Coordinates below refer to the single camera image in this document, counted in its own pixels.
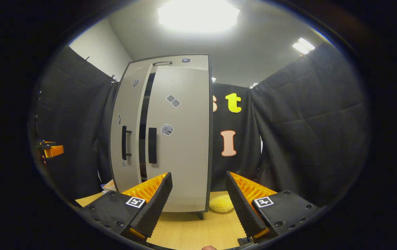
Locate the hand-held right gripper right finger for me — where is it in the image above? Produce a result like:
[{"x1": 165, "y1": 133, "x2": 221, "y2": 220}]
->
[{"x1": 225, "y1": 170, "x2": 320, "y2": 243}]

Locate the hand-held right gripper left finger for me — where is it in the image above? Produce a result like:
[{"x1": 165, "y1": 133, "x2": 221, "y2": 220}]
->
[{"x1": 80, "y1": 172, "x2": 173, "y2": 240}]

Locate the grey cabinet door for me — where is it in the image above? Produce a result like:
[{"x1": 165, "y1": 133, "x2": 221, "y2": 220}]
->
[
  {"x1": 110, "y1": 64, "x2": 154, "y2": 193},
  {"x1": 145, "y1": 65, "x2": 210, "y2": 213}
]

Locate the grey shoe cabinet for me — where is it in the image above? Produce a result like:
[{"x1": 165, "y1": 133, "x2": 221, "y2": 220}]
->
[{"x1": 109, "y1": 54, "x2": 214, "y2": 220}]

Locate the white flat box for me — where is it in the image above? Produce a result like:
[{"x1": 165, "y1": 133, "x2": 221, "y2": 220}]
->
[{"x1": 101, "y1": 179, "x2": 118, "y2": 193}]

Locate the black backdrop cloth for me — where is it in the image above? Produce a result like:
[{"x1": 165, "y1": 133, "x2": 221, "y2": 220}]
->
[{"x1": 32, "y1": 42, "x2": 371, "y2": 209}]

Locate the small ceiling light panel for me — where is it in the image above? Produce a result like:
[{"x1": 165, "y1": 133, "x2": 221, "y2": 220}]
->
[{"x1": 292, "y1": 37, "x2": 316, "y2": 55}]

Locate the large ceiling light panel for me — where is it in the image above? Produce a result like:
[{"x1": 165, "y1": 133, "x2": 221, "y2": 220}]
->
[{"x1": 157, "y1": 0, "x2": 241, "y2": 34}]

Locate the black right door handle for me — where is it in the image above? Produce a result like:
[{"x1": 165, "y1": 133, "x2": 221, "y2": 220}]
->
[{"x1": 148, "y1": 127, "x2": 157, "y2": 164}]

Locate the black door handle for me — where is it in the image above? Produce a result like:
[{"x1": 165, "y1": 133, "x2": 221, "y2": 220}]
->
[
  {"x1": 148, "y1": 127, "x2": 157, "y2": 164},
  {"x1": 121, "y1": 125, "x2": 132, "y2": 161}
]

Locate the black left door handle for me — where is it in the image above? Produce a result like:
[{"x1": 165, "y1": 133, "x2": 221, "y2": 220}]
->
[{"x1": 121, "y1": 125, "x2": 132, "y2": 161}]

